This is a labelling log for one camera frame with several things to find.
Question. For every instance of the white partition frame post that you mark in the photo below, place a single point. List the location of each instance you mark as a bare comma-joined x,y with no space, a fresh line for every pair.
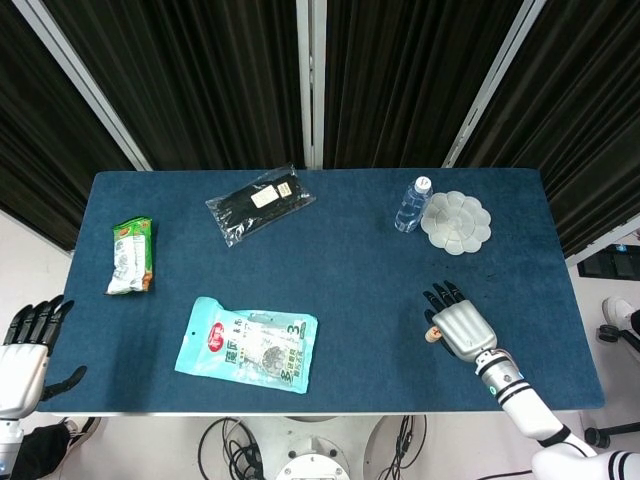
605,237
311,85
487,85
85,80

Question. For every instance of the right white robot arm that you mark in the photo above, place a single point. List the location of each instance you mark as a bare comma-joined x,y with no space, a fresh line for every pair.
525,410

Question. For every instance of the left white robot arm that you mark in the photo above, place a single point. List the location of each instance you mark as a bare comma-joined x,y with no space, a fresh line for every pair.
9,445

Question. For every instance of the chess piece small red character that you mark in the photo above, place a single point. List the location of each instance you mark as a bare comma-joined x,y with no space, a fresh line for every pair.
433,332

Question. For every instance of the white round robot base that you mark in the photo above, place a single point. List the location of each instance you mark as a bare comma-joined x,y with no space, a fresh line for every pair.
312,460

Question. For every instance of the black chair caster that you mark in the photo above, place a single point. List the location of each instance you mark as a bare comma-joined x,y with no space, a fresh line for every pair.
612,334
597,437

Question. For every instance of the black and white sneaker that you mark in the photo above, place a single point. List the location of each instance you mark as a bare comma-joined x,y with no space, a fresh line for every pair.
82,432

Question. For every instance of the black gloves in clear bag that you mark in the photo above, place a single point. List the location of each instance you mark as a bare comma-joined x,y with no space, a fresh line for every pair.
260,205

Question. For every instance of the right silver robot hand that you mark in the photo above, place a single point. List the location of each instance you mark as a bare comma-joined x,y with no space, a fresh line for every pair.
462,330

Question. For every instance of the black flat device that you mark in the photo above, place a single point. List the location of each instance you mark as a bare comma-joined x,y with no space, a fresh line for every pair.
607,262

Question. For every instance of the black pleated curtain panel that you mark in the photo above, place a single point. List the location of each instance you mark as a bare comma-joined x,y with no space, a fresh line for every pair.
200,85
35,130
585,125
400,85

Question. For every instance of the white table frame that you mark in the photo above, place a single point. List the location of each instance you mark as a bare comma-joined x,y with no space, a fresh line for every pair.
250,415

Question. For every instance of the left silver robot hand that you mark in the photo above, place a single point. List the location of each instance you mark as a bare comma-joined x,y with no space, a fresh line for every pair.
22,370

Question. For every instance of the clear plastic water bottle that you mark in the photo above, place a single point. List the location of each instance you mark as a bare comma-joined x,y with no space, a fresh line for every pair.
412,207

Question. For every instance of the white flower-shaped paint palette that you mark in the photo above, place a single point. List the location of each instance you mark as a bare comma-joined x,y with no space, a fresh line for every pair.
457,222

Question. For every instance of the blue fabric tablecloth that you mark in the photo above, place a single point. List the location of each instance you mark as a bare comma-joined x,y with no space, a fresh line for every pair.
350,300

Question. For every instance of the teal dishcloth package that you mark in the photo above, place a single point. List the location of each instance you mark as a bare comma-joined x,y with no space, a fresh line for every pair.
250,345

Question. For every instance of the green snack bag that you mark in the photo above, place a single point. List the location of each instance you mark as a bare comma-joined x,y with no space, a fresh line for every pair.
131,255

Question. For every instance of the black trouser leg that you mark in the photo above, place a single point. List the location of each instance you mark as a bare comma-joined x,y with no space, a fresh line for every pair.
40,455

